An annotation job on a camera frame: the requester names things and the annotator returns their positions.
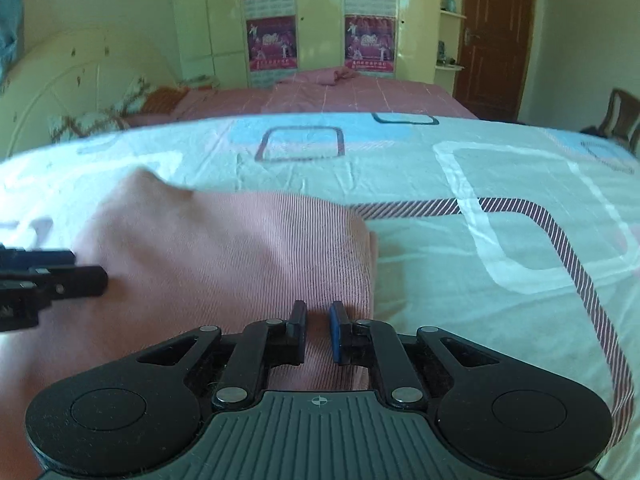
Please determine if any blue curtain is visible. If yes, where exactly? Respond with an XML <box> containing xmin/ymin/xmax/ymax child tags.
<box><xmin>0</xmin><ymin>0</ymin><xmax>27</xmax><ymax>83</ymax></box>

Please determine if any pale yellow wardrobe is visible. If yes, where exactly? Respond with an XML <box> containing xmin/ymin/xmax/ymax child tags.
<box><xmin>170</xmin><ymin>0</ymin><xmax>444</xmax><ymax>89</ymax></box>

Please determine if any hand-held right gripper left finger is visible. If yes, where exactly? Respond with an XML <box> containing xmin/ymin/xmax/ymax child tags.
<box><xmin>137</xmin><ymin>300</ymin><xmax>308</xmax><ymax>411</ymax></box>

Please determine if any floral pillow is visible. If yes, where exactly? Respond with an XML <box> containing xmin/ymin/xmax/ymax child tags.
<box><xmin>47</xmin><ymin>109</ymin><xmax>128</xmax><ymax>144</ymax></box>
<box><xmin>106</xmin><ymin>76</ymin><xmax>157</xmax><ymax>117</ymax></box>

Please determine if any wooden chair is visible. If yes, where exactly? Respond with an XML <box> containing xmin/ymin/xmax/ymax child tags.
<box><xmin>580</xmin><ymin>88</ymin><xmax>640</xmax><ymax>154</ymax></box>

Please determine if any printed bed sheet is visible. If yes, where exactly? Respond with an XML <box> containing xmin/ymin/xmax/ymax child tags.
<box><xmin>0</xmin><ymin>111</ymin><xmax>640</xmax><ymax>480</ymax></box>

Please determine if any purple wall poster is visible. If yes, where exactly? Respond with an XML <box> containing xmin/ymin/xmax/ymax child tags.
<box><xmin>344</xmin><ymin>15</ymin><xmax>398</xmax><ymax>79</ymax></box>
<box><xmin>245</xmin><ymin>16</ymin><xmax>299</xmax><ymax>87</ymax></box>

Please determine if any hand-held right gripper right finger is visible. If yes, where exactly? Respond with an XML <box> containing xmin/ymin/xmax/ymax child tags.
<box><xmin>328</xmin><ymin>300</ymin><xmax>501</xmax><ymax>411</ymax></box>

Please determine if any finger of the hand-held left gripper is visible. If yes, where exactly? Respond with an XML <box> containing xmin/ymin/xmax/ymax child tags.
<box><xmin>0</xmin><ymin>266</ymin><xmax>110</xmax><ymax>333</ymax></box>
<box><xmin>0</xmin><ymin>245</ymin><xmax>77</xmax><ymax>271</ymax></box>

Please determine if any brown striped pillow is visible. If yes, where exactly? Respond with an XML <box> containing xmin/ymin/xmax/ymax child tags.
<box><xmin>141</xmin><ymin>85</ymin><xmax>192</xmax><ymax>114</ymax></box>

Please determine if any corner shelf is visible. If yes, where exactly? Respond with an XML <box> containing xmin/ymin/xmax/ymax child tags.
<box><xmin>434</xmin><ymin>0</ymin><xmax>472</xmax><ymax>97</ymax></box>

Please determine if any brown wooden door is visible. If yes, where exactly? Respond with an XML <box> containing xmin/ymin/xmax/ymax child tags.
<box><xmin>452</xmin><ymin>0</ymin><xmax>539</xmax><ymax>124</ymax></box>

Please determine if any crumpled pink cloth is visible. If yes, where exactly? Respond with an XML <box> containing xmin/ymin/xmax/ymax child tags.
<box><xmin>274</xmin><ymin>65</ymin><xmax>362</xmax><ymax>87</ymax></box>

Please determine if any white headboard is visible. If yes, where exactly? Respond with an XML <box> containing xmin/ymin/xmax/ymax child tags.
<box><xmin>0</xmin><ymin>27</ymin><xmax>177</xmax><ymax>159</ymax></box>

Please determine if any pink checked bedspread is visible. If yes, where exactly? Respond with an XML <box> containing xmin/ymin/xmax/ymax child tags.
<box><xmin>125</xmin><ymin>66</ymin><xmax>494</xmax><ymax>129</ymax></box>

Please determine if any pink knit top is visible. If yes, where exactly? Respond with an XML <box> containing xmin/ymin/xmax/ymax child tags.
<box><xmin>0</xmin><ymin>167</ymin><xmax>382</xmax><ymax>480</ymax></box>

